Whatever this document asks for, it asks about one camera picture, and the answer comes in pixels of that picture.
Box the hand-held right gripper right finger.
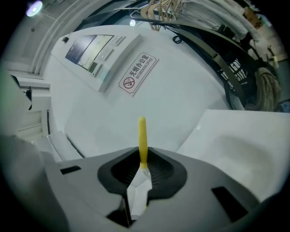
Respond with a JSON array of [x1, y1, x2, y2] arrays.
[[131, 146, 261, 232]]

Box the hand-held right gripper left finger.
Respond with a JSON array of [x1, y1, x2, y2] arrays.
[[43, 146, 142, 232]]

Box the yellow stick with white tip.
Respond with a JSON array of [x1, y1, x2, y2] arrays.
[[137, 116, 153, 189]]

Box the white no-smoking sign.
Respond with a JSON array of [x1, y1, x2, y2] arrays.
[[117, 52, 160, 98]]

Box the framed floor plan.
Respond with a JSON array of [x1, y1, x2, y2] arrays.
[[65, 34, 115, 71]]

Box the wooden clothes hanger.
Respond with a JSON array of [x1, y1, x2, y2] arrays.
[[158, 0, 182, 23], [140, 0, 164, 19], [149, 0, 175, 32]]

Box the round ceiling lamp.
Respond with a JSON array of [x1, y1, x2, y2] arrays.
[[25, 0, 44, 17]]

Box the white wall thermostat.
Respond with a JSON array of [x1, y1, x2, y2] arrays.
[[88, 63, 103, 77]]

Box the white wall panel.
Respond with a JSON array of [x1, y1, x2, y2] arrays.
[[50, 31, 145, 94]]

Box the black tote bag olive strap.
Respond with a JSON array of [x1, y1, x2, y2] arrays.
[[178, 26, 250, 110]]

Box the white wall switch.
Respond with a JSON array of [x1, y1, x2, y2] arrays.
[[111, 36, 126, 46], [98, 48, 114, 61]]

